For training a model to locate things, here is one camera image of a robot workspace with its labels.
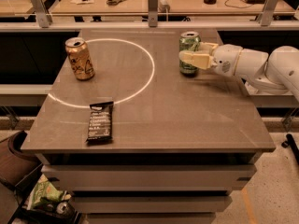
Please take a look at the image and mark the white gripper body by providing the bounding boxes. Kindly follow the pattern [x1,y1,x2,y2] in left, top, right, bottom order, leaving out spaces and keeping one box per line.
[212,44,243,77]

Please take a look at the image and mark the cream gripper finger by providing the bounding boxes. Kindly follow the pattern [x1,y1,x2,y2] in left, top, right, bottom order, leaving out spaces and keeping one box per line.
[179,50,217,70]
[198,42,219,55]

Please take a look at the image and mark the green soda can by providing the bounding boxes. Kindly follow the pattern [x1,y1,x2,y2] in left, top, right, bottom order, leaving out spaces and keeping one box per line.
[179,31,201,77]

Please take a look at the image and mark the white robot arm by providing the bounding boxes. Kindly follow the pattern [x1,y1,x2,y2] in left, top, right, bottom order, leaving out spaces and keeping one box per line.
[179,42,299,100]

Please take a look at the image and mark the gold soda can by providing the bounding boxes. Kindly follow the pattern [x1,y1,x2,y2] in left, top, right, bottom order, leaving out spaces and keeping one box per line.
[65,37,95,80]

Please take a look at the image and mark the can in floor bin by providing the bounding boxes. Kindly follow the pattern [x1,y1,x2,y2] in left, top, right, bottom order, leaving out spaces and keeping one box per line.
[56,202,74,217]

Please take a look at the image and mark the white power strip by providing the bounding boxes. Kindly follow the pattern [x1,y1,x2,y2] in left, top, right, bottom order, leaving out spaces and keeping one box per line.
[158,0,170,13]

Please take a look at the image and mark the scissors on back desk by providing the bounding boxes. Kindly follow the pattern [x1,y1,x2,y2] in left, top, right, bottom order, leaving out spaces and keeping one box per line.
[107,0,127,6]

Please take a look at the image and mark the black snack bar wrapper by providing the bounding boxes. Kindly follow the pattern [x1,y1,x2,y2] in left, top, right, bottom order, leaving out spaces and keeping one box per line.
[87,101,114,143]

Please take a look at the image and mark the grey drawer cabinet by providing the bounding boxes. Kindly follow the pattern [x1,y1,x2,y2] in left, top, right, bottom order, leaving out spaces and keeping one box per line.
[42,163,256,224]

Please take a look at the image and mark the green chip bag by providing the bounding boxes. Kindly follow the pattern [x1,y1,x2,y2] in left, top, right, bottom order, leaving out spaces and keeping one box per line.
[27,175,71,211]

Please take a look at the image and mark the dark round chair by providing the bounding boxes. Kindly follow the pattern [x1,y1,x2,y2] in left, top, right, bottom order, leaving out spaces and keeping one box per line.
[7,131,40,163]

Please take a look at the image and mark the grey metal bracket centre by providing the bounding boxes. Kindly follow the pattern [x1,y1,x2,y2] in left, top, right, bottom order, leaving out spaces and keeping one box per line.
[148,0,158,27]

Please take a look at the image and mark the grey metal bracket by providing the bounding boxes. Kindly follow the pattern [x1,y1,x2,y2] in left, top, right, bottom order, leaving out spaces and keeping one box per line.
[30,0,52,28]
[258,0,278,26]
[148,0,158,27]

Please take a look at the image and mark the grey metal bracket right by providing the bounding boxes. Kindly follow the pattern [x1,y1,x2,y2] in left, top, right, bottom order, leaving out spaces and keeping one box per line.
[258,0,278,26]

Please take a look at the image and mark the grey metal bracket left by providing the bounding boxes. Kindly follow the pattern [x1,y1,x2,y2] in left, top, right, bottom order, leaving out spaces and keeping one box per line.
[30,0,52,28]

